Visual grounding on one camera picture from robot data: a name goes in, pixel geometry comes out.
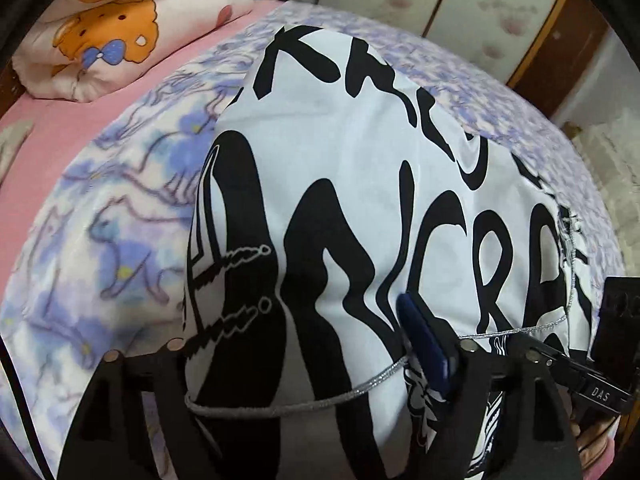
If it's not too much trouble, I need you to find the black white graffiti jacket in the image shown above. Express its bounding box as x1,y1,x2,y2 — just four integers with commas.
183,25,591,479

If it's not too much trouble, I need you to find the person's right hand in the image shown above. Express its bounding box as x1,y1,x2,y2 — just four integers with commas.
570,416,617,471

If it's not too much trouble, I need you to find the purple floral fleece blanket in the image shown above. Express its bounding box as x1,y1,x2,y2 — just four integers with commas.
1,2,625,479

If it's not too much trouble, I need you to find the beige lace covered furniture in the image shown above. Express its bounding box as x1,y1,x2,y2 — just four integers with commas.
561,110,639,276

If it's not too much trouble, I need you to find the dark wooden door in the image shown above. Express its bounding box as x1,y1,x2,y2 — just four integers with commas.
506,0,608,117

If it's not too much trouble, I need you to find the grey folded cloth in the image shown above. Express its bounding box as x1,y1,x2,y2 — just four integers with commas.
0,119,34,183

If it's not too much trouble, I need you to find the pink bed sheet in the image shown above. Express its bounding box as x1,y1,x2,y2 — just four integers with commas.
1,0,281,285

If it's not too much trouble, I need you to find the rolled pink bear quilt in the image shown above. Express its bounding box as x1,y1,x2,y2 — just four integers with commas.
12,0,254,103

